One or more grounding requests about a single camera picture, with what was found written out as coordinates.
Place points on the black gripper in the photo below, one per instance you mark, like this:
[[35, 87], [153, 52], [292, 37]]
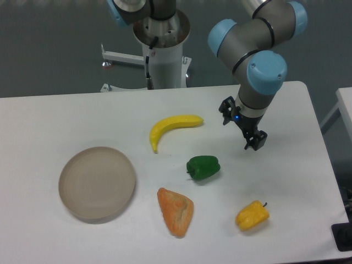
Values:
[[255, 138]]

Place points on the green bell pepper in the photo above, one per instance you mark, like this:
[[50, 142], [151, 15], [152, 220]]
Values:
[[202, 167]]

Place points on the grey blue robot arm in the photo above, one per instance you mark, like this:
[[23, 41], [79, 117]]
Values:
[[246, 50]]

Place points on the yellow bell pepper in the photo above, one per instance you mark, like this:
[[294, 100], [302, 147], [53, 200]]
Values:
[[251, 215]]

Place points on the yellow banana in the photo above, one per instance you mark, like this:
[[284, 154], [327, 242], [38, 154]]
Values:
[[171, 123]]

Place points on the white side table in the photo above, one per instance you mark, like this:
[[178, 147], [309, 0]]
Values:
[[341, 109]]

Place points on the orange bread wedge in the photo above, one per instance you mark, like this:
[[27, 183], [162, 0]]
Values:
[[177, 211]]

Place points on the black box at edge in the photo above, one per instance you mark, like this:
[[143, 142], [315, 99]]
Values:
[[342, 236]]

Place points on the beige round plate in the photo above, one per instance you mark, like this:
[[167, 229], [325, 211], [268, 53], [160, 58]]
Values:
[[97, 184]]

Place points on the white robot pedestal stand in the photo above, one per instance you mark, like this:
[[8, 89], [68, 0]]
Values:
[[162, 51]]

